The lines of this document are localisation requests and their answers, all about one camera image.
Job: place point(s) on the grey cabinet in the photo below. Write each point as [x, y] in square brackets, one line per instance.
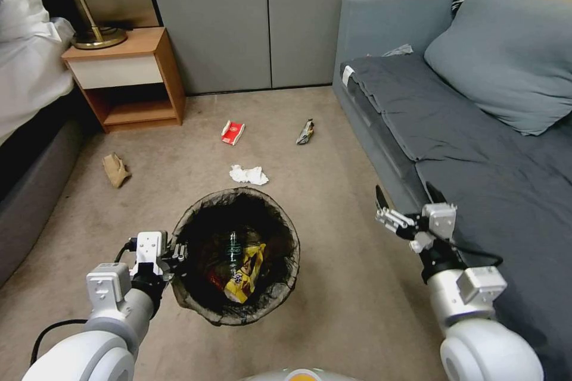
[250, 19]

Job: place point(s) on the brass table lamp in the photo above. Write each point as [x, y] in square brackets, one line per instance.
[99, 40]

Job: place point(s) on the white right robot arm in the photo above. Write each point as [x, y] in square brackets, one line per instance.
[482, 345]

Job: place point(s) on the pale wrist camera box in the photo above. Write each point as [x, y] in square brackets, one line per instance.
[440, 221]
[150, 248]

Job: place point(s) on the crumpled white tissue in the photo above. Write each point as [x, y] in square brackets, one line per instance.
[248, 174]

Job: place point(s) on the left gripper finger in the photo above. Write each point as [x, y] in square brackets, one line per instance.
[170, 274]
[179, 250]

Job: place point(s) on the silver brown snack wrapper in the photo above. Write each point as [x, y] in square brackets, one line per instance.
[305, 132]

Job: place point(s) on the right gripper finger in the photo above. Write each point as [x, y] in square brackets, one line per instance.
[389, 216]
[435, 195]

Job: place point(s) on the trash bin with black liner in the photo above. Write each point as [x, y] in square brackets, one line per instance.
[279, 229]

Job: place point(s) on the grey bed base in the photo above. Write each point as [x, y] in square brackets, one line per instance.
[31, 193]

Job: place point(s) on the red and white carton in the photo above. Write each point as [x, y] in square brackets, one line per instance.
[232, 133]

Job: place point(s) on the crumpled brown paper bag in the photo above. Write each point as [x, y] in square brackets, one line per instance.
[116, 170]

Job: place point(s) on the wooden nightstand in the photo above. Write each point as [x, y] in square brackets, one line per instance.
[125, 73]

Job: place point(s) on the red wrapper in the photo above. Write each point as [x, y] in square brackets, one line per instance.
[217, 282]

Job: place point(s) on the crumpled grey wrapper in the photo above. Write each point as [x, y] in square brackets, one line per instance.
[399, 50]

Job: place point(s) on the white robot front shell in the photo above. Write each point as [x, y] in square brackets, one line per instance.
[299, 375]

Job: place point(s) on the grey-blue pillow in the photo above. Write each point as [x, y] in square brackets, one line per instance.
[505, 50]

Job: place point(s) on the yellow snack bag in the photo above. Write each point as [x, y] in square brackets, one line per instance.
[243, 283]

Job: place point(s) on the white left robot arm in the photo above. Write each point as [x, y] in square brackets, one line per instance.
[103, 345]

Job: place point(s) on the white bedding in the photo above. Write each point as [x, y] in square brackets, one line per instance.
[31, 68]

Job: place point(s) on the grey-blue sofa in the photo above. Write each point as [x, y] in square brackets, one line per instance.
[380, 19]

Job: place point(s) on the white sofa label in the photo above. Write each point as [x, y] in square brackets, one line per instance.
[347, 74]

